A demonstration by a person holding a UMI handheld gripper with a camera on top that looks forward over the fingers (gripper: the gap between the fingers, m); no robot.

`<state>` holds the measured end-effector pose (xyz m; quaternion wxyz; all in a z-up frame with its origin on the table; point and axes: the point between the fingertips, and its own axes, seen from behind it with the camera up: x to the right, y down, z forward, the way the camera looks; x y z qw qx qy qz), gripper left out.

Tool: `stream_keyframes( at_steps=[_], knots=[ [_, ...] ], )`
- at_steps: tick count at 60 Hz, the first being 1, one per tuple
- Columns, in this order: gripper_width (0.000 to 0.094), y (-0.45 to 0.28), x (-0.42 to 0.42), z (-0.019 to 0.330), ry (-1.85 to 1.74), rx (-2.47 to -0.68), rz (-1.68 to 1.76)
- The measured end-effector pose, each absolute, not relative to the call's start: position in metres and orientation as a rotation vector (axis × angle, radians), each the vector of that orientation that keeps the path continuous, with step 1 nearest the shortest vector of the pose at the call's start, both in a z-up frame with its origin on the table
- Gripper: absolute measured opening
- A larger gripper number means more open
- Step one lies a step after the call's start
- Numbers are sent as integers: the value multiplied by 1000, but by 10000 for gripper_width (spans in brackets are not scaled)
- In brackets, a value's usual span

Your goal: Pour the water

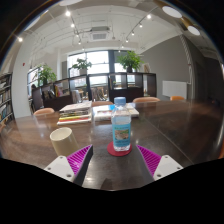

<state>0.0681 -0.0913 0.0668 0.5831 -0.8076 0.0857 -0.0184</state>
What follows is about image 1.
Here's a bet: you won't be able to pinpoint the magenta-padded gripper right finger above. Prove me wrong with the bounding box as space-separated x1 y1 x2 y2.
134 144 184 182

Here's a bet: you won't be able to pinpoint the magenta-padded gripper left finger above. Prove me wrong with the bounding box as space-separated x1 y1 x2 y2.
43 144 94 187

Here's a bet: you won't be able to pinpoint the clear blue-capped water bottle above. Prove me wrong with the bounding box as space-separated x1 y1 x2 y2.
110 96 132 152

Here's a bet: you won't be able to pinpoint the cream ceramic mug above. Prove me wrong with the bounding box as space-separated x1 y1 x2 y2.
49 126 81 158

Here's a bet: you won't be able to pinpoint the flat round red coaster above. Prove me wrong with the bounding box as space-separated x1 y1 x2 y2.
106 141 133 157

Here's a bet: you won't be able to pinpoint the stack of books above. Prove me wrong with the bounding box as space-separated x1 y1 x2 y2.
56 101 93 126

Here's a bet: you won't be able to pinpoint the flat blue-covered book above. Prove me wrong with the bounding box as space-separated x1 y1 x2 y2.
93 103 140 122

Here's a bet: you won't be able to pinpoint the orange chairs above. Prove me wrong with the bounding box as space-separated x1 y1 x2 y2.
33 95 186 116

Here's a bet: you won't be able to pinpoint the low dark shelf unit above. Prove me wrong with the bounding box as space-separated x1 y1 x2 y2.
31 71 158 112

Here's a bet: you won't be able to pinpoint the tall dark bookshelf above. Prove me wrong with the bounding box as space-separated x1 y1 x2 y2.
0 72 14 126

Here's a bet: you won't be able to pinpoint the potted green plants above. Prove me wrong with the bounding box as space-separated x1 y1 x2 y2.
36 50 145 87

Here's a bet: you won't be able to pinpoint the ceiling air conditioner unit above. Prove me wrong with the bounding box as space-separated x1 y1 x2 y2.
89 25 111 42

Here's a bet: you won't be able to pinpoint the small ceiling spotlights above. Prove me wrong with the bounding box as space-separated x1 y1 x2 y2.
17 9 153 46

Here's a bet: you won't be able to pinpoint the round white ceiling lamps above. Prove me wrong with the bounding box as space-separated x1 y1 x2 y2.
59 0 202 37

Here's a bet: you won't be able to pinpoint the white wall panel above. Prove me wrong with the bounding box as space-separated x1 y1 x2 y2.
162 80 188 100

